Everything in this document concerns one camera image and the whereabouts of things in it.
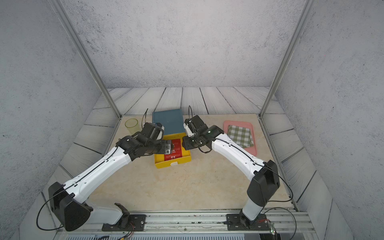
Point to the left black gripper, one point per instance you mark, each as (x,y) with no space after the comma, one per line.
(166,148)

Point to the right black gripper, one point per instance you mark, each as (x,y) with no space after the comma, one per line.
(186,144)

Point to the red postcards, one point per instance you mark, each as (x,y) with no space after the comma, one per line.
(176,152)

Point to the yellow top drawer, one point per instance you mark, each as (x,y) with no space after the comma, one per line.
(159,159)

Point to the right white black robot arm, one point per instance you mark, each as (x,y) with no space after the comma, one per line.
(264,176)

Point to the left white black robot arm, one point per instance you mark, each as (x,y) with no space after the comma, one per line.
(68,201)

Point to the teal drawer cabinet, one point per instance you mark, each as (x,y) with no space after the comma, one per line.
(171,120)

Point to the pink plastic tray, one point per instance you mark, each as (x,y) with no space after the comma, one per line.
(251,150)

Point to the green checkered cloth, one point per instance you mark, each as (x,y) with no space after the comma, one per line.
(241,136)

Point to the green translucent plastic cup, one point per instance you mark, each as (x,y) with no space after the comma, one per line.
(133,126)

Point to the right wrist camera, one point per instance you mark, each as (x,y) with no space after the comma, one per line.
(189,132)

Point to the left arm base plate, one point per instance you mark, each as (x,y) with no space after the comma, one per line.
(127,223)

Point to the aluminium front rail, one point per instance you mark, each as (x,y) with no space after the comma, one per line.
(203,225)

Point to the left aluminium frame post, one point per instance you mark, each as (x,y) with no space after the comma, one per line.
(70,30)

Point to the aluminium frame post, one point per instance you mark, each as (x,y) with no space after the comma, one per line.
(70,30)
(308,7)

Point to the right aluminium frame post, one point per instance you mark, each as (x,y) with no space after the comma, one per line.
(308,7)

